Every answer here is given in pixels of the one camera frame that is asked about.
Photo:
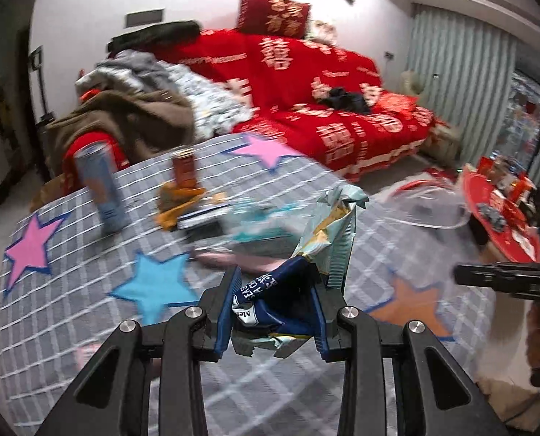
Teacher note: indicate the brown fleece coat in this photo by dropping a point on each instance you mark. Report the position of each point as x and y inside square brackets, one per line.
[129, 122]

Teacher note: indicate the red square pillow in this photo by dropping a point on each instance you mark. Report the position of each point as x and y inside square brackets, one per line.
[272, 11]

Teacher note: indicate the black jacket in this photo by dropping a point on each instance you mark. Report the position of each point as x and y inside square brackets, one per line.
[154, 35]

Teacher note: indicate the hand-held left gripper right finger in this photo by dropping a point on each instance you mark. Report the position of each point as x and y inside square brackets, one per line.
[319, 322]

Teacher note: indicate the tall blue drink can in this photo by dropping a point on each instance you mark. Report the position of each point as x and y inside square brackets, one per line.
[104, 188]

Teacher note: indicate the beige armchair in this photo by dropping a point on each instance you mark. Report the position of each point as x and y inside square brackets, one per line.
[442, 141]

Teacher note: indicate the white printed pillow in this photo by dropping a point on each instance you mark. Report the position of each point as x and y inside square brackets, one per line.
[323, 32]

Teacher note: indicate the light blue plastic bag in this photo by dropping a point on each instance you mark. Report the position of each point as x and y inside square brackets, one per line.
[260, 227]

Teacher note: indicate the crumpled clear wrapper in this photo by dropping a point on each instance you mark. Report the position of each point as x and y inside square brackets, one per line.
[216, 198]

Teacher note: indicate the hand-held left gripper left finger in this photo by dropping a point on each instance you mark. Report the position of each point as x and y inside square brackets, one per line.
[224, 322]

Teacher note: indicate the clear plastic bag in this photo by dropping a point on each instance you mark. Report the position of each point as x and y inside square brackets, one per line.
[429, 211]

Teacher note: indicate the orange snack wrapper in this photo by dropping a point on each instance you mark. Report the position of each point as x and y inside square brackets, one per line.
[176, 206]

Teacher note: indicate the dark blue snack bag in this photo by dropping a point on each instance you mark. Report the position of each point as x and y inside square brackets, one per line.
[270, 299]

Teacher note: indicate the round red table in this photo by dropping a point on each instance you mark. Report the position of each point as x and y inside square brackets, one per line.
[483, 200]

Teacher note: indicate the pink packet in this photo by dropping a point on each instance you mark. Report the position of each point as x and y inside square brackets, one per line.
[233, 260]

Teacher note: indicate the light blue blanket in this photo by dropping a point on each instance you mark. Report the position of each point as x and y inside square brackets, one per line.
[210, 100]

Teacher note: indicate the grey pleated curtain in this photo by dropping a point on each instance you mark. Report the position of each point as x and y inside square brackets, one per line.
[460, 81]

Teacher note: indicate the black clothes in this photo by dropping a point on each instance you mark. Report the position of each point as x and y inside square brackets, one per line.
[342, 100]

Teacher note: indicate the red covered sofa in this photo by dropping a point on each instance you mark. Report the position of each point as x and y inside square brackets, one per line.
[306, 95]

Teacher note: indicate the red patterned cushion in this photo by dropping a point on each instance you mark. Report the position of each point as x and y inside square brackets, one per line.
[398, 105]

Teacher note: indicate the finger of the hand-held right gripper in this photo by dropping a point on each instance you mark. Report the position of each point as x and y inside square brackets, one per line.
[501, 277]

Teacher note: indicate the grey clothes pile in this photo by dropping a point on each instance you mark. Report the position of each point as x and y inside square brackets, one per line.
[124, 70]

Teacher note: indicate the dark flat packet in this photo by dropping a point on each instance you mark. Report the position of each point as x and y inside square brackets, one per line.
[206, 219]

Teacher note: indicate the dark wall panel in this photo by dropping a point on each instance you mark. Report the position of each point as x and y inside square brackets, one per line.
[145, 17]

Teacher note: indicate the red drink can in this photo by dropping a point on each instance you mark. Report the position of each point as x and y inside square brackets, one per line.
[183, 168]

